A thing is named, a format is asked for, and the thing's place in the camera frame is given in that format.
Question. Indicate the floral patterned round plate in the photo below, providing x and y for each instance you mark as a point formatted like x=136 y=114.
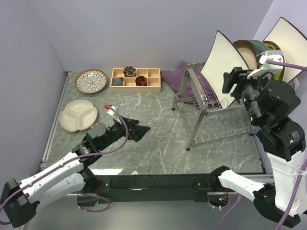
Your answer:
x=91 y=81

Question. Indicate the brown patterned rolled fabric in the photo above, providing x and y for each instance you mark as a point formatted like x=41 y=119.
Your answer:
x=129 y=71

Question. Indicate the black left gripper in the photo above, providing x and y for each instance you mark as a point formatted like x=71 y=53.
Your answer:
x=137 y=131

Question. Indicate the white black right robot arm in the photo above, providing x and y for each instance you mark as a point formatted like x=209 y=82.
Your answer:
x=285 y=200

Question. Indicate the cream divided plate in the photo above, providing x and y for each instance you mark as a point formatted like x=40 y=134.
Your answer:
x=78 y=115

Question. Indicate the wooden compartment tray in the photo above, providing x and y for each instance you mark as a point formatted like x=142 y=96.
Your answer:
x=153 y=77

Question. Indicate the rear white square plate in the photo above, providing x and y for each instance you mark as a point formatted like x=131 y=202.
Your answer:
x=291 y=41

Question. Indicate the steel dish rack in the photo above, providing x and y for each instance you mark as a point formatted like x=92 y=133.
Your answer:
x=199 y=119

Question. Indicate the green scalloped plate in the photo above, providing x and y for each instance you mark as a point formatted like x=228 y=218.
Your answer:
x=273 y=46

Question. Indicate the brown rimmed cream plate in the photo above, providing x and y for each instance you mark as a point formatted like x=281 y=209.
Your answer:
x=249 y=53

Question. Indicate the purple cloth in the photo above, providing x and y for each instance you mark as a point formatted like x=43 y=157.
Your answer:
x=174 y=79

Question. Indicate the orange black rolled fabric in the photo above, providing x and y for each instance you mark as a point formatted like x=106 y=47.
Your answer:
x=141 y=81

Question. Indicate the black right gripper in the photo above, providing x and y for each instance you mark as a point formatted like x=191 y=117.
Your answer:
x=233 y=76

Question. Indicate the white square plate black rim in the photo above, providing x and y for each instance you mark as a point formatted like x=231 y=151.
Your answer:
x=223 y=57

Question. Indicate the dark grey rolled fabric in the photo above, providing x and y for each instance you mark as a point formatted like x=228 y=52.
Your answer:
x=118 y=82

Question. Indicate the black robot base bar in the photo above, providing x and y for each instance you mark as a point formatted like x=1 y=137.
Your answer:
x=164 y=187

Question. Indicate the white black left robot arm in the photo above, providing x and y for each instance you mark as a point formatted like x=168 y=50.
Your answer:
x=21 y=200

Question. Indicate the teal round plate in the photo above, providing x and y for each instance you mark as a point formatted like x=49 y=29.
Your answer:
x=260 y=46

